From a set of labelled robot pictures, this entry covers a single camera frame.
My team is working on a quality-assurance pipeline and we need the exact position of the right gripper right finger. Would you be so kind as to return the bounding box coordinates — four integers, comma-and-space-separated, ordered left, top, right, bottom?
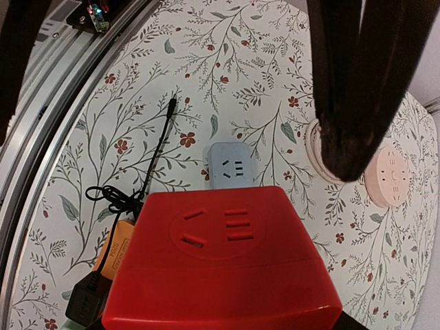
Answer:
307, 1, 439, 182

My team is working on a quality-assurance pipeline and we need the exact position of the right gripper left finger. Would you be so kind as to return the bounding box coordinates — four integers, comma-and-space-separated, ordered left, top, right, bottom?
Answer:
1, 0, 51, 143

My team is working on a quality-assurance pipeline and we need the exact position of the light blue power strip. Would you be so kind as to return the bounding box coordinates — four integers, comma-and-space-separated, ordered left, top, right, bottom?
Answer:
208, 142, 254, 190

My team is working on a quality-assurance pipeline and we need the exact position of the orange power strip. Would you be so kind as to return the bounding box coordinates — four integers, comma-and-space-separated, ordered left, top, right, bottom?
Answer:
102, 219, 135, 281

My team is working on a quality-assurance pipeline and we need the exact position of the red cube socket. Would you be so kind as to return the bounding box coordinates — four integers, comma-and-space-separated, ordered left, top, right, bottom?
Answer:
102, 186, 342, 329

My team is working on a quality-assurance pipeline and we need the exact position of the black power adapter with cable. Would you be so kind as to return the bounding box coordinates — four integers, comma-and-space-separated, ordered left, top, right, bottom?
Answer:
65, 95, 177, 329

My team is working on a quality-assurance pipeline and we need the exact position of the pink round power strip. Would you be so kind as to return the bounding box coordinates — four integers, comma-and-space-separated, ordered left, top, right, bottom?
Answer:
305, 119, 409, 208

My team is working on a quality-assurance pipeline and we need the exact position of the floral table mat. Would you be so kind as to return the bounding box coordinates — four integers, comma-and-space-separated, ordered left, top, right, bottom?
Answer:
1, 1, 439, 329

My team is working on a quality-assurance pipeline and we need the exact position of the front aluminium rail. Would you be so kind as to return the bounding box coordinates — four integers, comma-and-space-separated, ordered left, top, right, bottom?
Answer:
1, 1, 158, 313

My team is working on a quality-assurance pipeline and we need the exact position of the left aluminium frame post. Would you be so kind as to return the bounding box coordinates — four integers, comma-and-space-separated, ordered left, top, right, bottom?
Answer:
423, 97, 440, 114

